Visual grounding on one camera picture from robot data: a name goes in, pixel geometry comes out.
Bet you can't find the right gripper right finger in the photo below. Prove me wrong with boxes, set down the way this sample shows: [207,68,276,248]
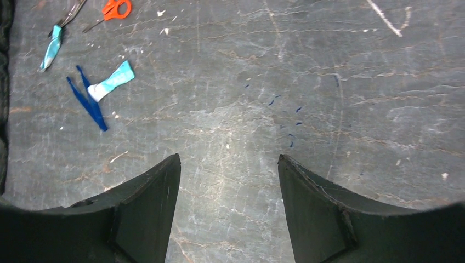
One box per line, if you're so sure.
[278,155,464,262]

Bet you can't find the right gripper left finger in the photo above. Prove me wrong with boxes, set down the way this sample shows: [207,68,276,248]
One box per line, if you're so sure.
[1,154,181,262]

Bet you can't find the blue plastic tweezers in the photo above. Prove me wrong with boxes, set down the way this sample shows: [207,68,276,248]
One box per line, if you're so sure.
[66,65,108,132]

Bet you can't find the teal white tube packet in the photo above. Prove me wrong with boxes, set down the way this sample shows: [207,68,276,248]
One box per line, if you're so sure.
[87,60,135,102]

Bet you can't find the teal scissor sheath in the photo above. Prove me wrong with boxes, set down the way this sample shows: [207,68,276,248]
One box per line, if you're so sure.
[39,25,62,72]

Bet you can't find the orange handled scissors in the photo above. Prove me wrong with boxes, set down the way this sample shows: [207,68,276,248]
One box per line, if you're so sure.
[82,0,132,33]

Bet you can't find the black handled scissors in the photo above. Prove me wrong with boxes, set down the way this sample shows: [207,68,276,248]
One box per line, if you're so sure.
[56,0,87,28]

